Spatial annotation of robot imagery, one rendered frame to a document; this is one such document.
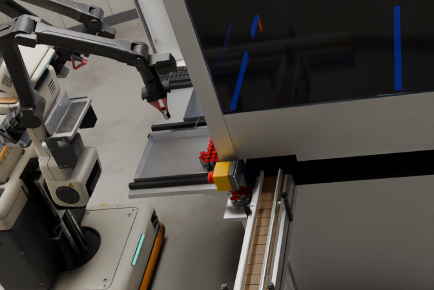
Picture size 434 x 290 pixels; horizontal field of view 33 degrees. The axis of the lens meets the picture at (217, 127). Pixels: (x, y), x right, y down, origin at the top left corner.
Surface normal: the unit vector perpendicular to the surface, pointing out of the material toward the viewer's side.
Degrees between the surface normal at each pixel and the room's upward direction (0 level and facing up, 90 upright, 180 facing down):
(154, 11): 90
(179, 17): 90
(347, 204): 90
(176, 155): 0
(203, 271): 0
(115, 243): 0
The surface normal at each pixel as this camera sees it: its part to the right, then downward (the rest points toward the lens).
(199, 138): -0.27, -0.76
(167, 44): -0.21, 0.63
